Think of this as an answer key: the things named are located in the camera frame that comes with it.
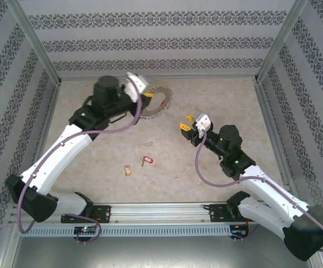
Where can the grey metal sheet panel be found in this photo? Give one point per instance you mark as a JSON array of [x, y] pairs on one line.
[[161, 254]]

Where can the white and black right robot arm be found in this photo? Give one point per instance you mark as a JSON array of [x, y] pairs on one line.
[[272, 190]]

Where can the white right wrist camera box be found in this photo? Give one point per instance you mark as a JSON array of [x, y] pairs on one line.
[[203, 123]]

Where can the large silver serrated keyring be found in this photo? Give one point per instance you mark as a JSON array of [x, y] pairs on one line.
[[165, 104]]

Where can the aluminium frame crossbar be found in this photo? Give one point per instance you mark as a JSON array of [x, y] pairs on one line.
[[178, 77]]

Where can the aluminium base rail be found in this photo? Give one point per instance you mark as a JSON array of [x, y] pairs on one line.
[[161, 213]]

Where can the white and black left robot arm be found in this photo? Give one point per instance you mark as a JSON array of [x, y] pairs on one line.
[[55, 156]]

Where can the key with orange tag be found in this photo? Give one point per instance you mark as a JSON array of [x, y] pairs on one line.
[[127, 170]]

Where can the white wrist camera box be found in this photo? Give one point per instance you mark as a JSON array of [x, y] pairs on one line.
[[136, 86], [203, 123]]

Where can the small circuit board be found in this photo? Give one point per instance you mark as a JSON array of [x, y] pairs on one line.
[[238, 231], [84, 230]]

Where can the aluminium side rail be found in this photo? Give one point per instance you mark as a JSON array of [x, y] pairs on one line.
[[47, 123], [270, 123]]

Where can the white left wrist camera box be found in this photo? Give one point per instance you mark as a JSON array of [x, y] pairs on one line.
[[136, 86]]

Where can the key with red tag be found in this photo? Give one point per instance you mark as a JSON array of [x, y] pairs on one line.
[[149, 160]]

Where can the aluminium frame post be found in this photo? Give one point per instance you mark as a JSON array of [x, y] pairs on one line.
[[279, 42], [35, 42]]

